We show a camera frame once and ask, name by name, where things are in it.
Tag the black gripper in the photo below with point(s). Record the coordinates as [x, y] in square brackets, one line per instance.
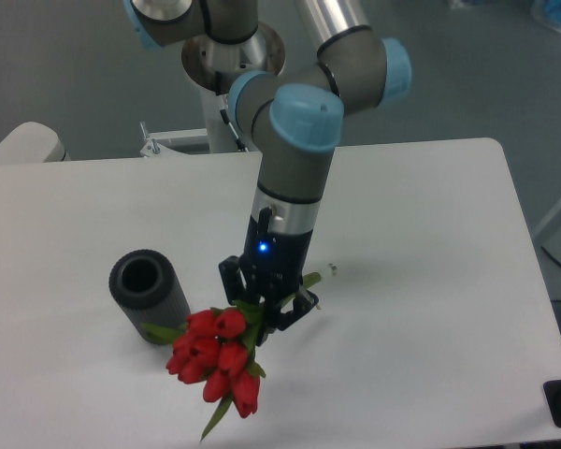
[271, 265]

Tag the red tulip bouquet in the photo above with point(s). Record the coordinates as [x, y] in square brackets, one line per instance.
[217, 347]

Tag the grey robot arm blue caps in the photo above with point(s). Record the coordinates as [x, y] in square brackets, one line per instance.
[294, 121]

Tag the black ribbed cylindrical vase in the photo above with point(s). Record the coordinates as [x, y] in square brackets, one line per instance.
[145, 286]

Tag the white chair backrest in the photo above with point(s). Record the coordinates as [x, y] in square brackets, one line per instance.
[32, 143]

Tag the white metal base bracket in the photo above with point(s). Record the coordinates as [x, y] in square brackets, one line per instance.
[171, 143]

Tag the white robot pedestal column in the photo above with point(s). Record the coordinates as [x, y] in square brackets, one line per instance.
[224, 103]

